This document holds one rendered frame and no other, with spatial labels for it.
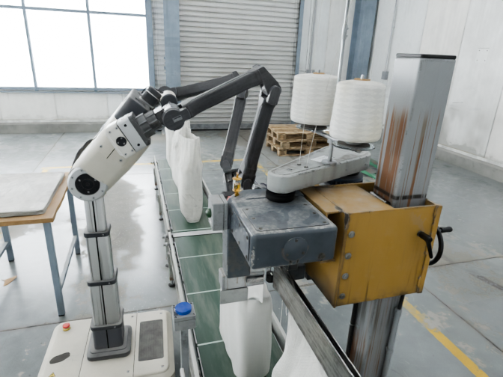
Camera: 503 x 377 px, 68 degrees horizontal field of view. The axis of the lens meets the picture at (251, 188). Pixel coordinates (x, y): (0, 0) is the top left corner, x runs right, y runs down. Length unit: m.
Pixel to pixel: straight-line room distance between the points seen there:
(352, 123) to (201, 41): 7.67
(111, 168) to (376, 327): 1.17
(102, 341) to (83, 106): 6.96
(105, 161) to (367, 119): 1.02
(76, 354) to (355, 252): 1.59
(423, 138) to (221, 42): 7.67
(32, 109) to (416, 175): 8.21
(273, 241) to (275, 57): 8.23
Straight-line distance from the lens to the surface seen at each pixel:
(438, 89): 1.20
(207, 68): 8.62
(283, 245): 0.94
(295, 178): 1.09
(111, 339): 2.14
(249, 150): 1.48
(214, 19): 8.66
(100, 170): 1.63
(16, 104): 8.91
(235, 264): 1.19
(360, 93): 1.02
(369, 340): 1.49
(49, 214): 2.63
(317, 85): 1.23
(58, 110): 8.76
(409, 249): 1.25
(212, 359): 1.93
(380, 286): 1.27
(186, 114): 1.35
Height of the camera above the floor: 1.75
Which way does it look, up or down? 20 degrees down
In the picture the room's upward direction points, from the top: 2 degrees clockwise
